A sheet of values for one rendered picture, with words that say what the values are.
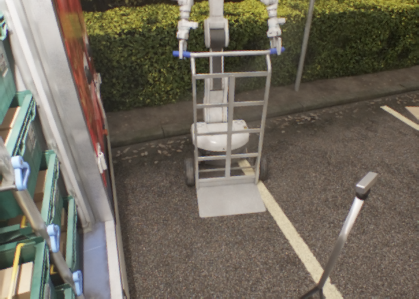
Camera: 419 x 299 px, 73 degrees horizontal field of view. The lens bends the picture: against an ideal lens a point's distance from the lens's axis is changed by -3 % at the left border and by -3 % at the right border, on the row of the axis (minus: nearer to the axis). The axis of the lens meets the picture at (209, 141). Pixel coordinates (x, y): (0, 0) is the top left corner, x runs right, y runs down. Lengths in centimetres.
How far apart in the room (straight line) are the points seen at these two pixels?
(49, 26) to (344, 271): 223
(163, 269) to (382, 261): 157
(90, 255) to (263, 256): 124
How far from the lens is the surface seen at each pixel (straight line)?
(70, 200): 151
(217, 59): 282
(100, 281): 151
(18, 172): 86
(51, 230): 103
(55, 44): 119
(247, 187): 272
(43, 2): 116
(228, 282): 217
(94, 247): 162
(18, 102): 124
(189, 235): 237
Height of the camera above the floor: 191
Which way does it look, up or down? 36 degrees down
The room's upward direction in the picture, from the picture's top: straight up
